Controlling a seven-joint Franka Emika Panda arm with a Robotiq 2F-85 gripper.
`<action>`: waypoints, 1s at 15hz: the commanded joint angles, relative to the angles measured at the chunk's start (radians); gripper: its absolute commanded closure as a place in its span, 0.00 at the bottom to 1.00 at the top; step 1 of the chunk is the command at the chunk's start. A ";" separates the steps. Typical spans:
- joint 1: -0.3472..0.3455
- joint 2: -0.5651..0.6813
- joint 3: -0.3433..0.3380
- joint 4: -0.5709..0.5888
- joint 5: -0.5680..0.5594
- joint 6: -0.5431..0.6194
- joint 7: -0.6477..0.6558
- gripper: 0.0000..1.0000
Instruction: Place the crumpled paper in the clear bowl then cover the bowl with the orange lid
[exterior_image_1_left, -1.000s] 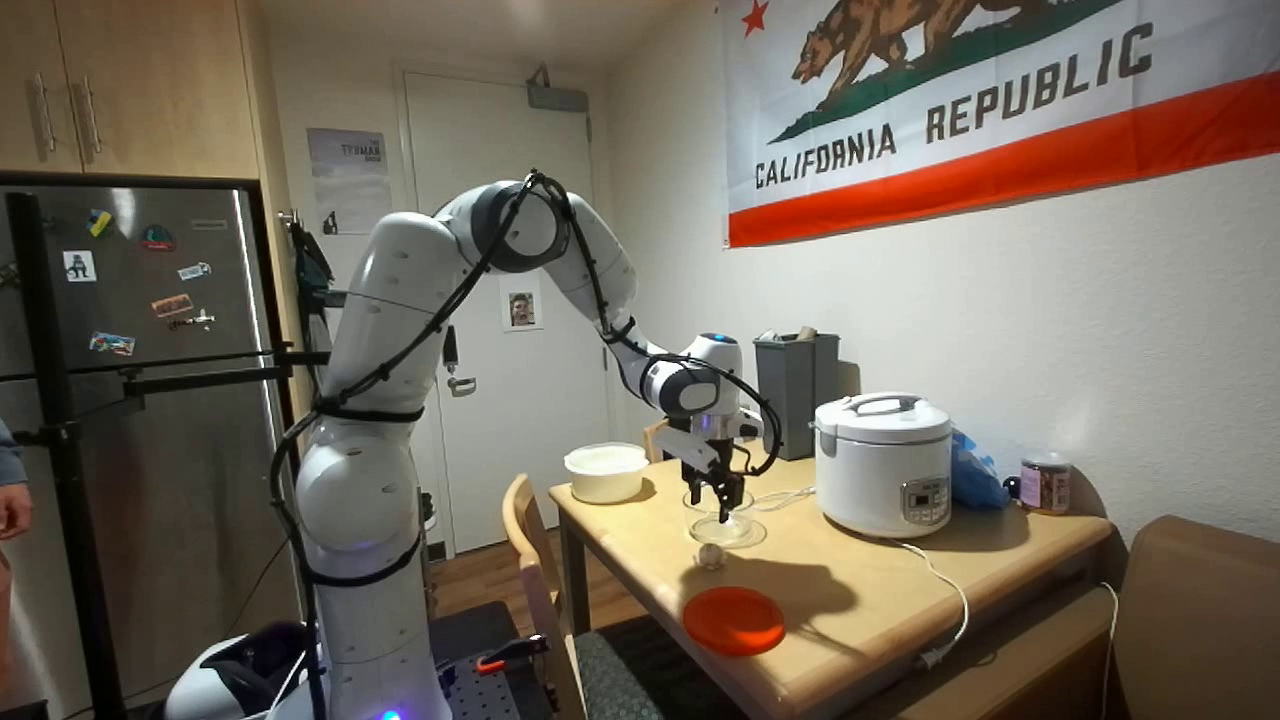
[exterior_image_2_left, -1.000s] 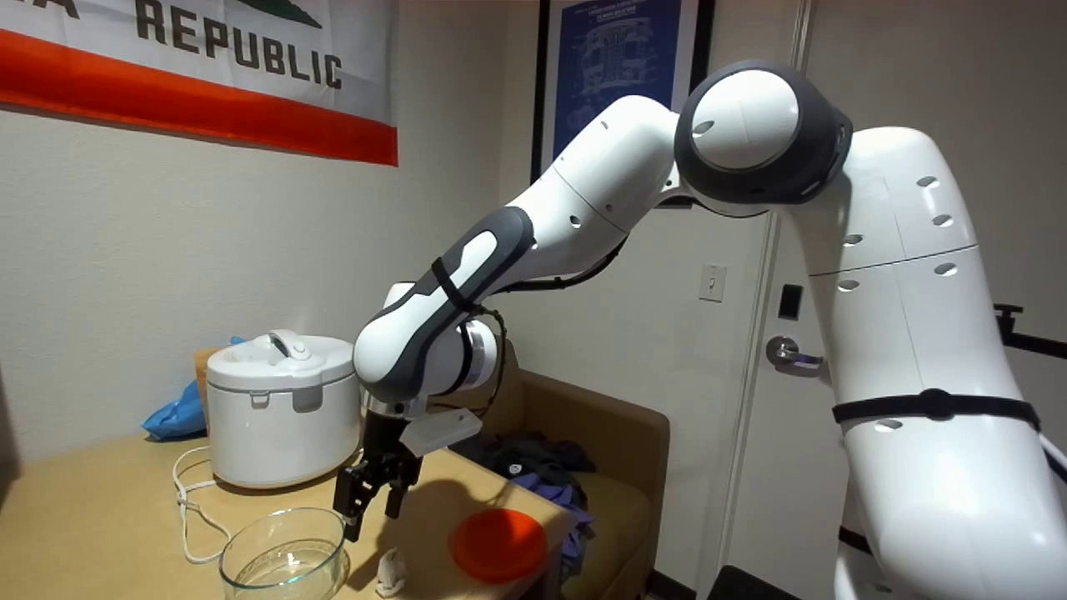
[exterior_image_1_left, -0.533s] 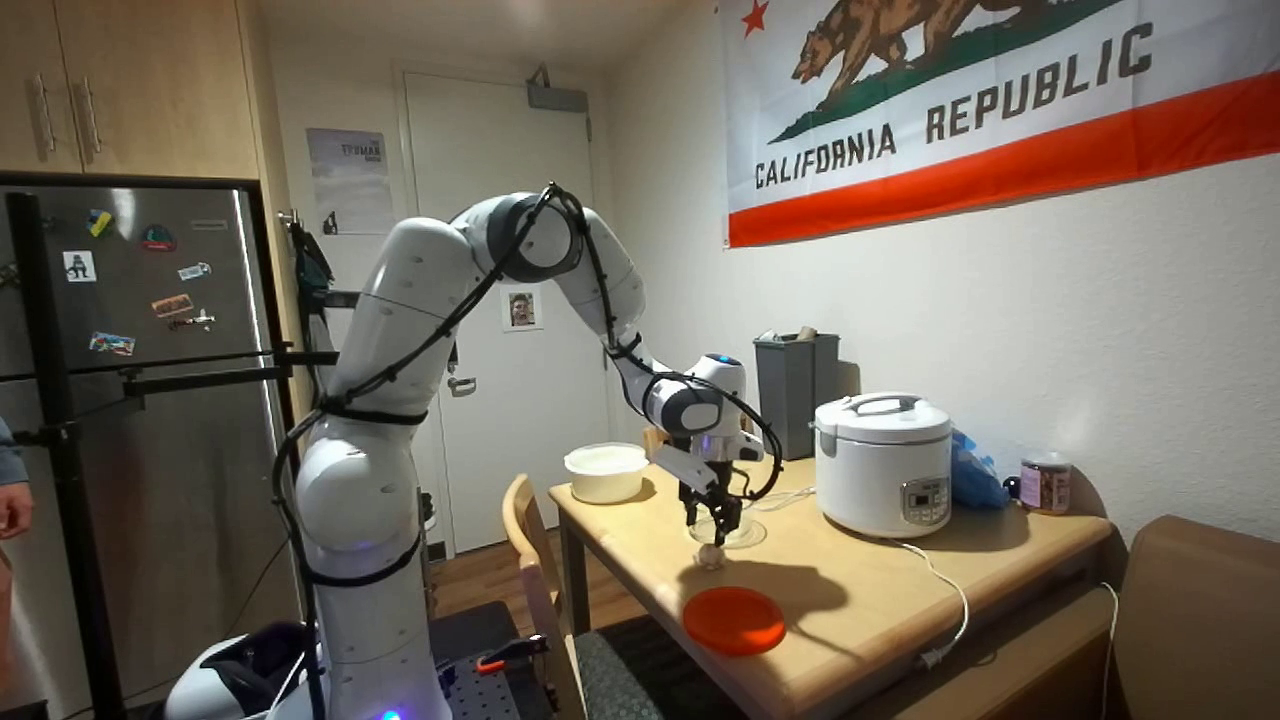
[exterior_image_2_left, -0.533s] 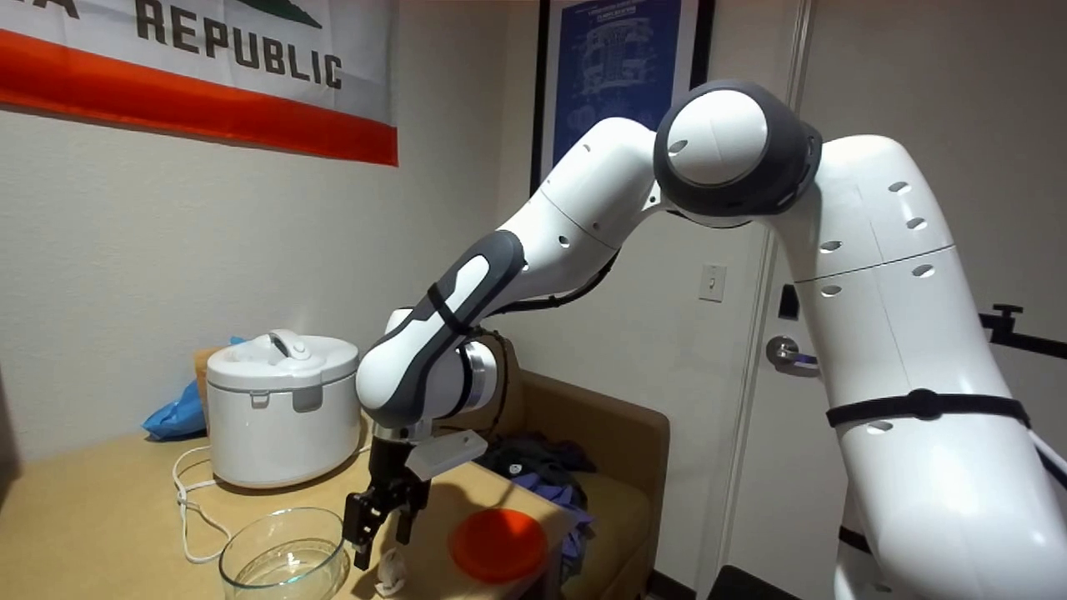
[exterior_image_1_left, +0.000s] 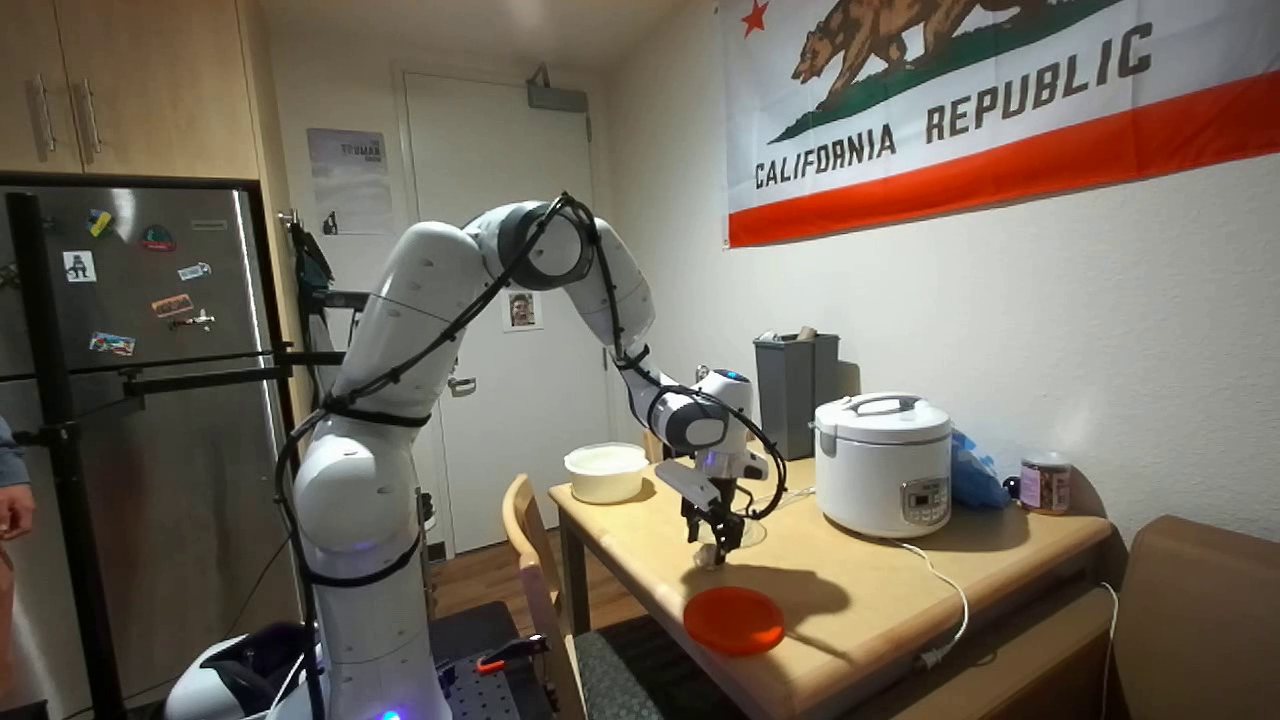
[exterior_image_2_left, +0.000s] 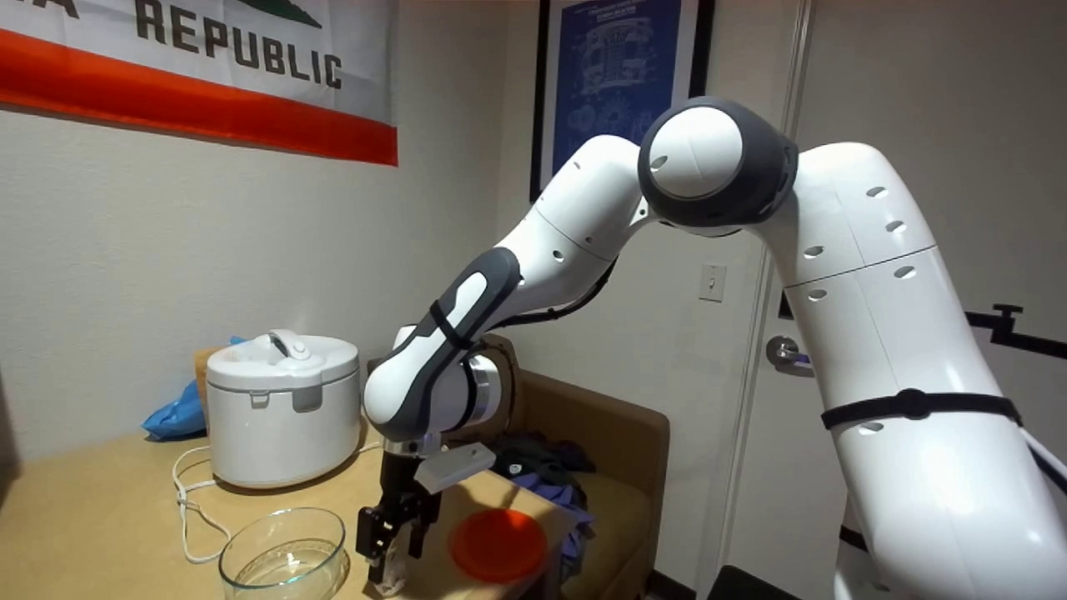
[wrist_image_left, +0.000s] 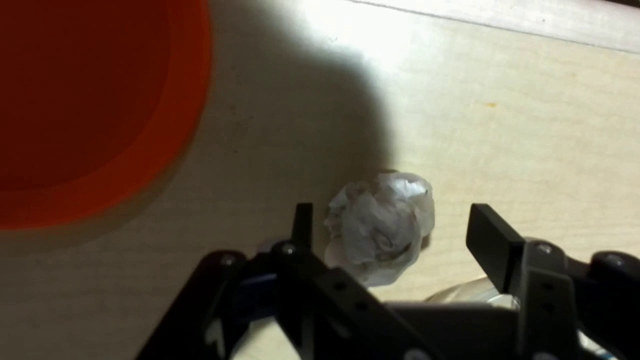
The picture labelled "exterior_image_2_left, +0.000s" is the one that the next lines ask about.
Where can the black metal stand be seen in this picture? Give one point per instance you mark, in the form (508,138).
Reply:
(1018,331)

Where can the clear glass bowl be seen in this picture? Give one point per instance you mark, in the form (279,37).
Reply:
(285,553)

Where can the dark grey cloth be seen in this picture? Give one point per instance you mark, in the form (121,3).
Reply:
(545,454)

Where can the round orange lid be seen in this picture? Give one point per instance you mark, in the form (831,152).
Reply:
(500,549)

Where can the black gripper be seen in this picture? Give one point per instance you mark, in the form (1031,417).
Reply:
(409,489)

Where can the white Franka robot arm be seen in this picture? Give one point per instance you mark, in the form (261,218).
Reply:
(867,287)

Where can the framed blue poster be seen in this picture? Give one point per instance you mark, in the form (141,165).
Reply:
(619,77)

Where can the white light switch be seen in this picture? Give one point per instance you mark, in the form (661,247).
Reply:
(711,284)

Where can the California Republic flag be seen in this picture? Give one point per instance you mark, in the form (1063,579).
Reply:
(188,77)

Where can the white rice cooker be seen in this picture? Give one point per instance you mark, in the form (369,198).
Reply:
(285,411)

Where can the blue plastic bag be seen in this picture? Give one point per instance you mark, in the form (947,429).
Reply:
(173,417)

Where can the blue purple cloth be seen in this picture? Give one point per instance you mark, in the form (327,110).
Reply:
(569,510)

